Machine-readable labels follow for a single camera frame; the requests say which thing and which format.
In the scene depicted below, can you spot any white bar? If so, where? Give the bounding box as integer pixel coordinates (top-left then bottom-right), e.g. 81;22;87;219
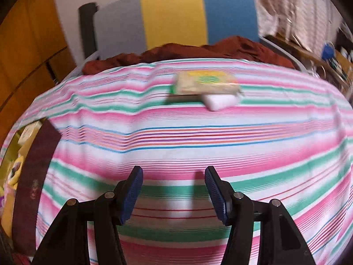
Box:
203;92;240;111

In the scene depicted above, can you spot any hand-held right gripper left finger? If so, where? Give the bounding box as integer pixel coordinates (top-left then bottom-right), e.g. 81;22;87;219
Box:
32;166;144;265

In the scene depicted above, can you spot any rust brown cloth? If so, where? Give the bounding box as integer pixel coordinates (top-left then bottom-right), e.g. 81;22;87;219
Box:
83;36;297;75

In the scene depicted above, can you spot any gold tin box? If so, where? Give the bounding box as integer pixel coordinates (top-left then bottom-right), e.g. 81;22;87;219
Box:
0;119;62;258

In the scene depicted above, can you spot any patterned beige curtain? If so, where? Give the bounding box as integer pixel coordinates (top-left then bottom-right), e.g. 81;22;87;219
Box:
161;0;345;47

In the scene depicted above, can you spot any striped tablecloth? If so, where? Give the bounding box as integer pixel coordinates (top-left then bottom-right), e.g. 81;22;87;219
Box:
0;58;353;265

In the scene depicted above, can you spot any blue globe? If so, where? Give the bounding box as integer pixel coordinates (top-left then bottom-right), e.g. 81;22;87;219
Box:
321;42;335;61

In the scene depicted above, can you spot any grey yellow blue chair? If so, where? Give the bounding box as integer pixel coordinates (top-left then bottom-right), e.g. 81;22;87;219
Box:
94;0;260;60

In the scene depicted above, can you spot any wooden wardrobe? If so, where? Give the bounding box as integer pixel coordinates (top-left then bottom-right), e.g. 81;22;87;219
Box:
0;0;78;125

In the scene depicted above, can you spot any wooden side desk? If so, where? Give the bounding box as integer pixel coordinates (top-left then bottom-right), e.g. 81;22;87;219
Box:
265;34;353;94

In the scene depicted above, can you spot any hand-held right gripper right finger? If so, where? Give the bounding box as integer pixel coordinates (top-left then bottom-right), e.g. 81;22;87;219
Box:
205;166;316;265

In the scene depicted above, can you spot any black rolled mat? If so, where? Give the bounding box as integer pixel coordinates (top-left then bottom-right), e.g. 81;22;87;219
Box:
79;3;99;60

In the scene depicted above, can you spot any green edged yellow packet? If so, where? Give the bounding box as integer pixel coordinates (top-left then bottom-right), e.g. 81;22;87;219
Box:
170;70;243;96

